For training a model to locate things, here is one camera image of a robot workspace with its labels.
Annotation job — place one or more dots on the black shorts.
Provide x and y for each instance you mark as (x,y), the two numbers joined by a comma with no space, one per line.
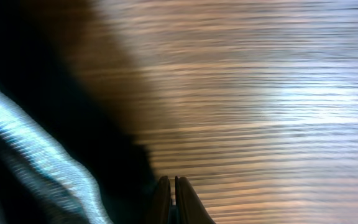
(62,159)

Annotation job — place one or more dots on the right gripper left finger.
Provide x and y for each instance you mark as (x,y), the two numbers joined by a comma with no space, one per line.
(159,212)

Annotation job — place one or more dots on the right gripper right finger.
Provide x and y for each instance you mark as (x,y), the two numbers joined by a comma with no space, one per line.
(189,207)

